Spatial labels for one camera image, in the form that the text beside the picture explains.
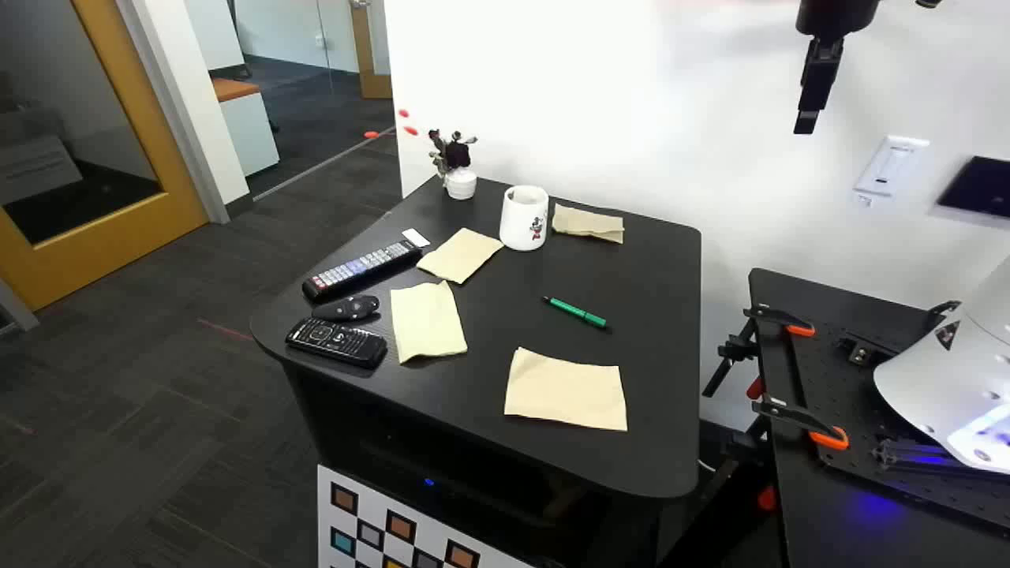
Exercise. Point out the white mug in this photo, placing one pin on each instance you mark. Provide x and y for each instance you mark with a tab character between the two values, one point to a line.
521	222

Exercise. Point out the beige napkin middle left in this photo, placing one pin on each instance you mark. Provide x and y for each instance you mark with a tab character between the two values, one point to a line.
428	322

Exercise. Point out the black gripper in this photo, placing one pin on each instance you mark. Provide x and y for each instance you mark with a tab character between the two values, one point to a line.
829	24

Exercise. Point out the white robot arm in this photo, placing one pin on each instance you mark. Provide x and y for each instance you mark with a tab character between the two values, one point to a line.
954	379

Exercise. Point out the long black remote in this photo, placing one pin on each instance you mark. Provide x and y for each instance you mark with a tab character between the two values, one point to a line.
360	273

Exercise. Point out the orange black clamp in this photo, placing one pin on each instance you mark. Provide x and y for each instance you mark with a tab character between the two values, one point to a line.
779	416
745	342

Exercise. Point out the beige napkin front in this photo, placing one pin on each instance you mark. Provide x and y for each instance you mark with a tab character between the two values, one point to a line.
565	394

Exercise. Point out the white cabinet with wood top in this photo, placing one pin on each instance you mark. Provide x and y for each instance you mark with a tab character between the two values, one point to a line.
248	124

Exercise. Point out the small white card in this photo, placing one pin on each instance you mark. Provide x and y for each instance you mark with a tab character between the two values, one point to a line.
414	237

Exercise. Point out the white wall plate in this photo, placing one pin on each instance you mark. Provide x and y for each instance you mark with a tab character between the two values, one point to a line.
892	165

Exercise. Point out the beige napkin back right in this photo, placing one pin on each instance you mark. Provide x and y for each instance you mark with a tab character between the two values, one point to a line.
579	222

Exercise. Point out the green pen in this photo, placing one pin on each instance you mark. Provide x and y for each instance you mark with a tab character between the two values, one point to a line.
579	313

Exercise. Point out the upper orange black clamp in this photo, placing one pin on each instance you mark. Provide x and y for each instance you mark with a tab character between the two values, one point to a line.
745	342

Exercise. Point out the lower orange black clamp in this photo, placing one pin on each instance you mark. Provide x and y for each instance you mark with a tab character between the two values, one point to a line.
779	416

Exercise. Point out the small black oval remote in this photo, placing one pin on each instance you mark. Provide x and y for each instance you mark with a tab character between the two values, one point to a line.
347	312

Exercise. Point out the wooden door frame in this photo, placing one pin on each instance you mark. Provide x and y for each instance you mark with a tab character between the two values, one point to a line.
89	168

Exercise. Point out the colour checker board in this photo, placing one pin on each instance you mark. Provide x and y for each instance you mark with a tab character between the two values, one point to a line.
368	530

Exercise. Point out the beige napkin near mug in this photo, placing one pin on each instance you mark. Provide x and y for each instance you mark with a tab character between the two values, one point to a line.
458	257

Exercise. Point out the black tv remote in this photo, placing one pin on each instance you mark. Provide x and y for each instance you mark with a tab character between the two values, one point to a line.
338	342

